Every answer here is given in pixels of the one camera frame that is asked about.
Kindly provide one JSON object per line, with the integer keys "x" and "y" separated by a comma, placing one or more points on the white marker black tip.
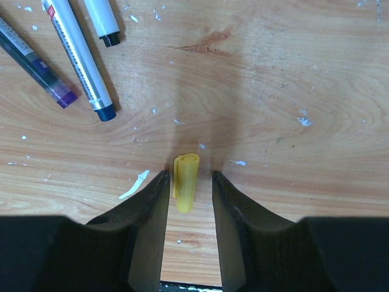
{"x": 104, "y": 21}

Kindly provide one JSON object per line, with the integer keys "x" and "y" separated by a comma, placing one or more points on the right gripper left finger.
{"x": 119, "y": 250}

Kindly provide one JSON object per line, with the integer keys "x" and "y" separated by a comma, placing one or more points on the yellow pen cap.
{"x": 185, "y": 174}

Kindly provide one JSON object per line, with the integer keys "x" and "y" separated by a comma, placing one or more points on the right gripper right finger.
{"x": 262, "y": 251}

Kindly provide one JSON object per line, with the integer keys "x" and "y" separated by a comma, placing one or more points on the purple gel pen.
{"x": 35, "y": 66}

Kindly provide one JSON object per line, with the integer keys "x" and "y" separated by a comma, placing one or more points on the white marker blue end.
{"x": 79, "y": 53}

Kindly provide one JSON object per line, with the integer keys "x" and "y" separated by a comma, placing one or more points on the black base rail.
{"x": 166, "y": 286}

